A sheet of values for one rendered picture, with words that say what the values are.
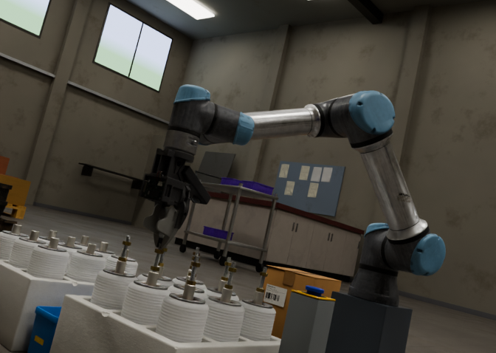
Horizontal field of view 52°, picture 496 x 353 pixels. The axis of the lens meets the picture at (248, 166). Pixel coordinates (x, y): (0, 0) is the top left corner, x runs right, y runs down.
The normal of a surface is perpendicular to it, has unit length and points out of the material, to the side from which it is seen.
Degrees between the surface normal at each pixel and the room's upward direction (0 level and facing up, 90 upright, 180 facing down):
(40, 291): 90
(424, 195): 90
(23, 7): 90
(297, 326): 90
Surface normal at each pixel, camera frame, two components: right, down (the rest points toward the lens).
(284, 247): 0.73, 0.07
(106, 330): -0.62, -0.25
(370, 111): 0.39, -0.14
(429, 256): 0.48, 0.10
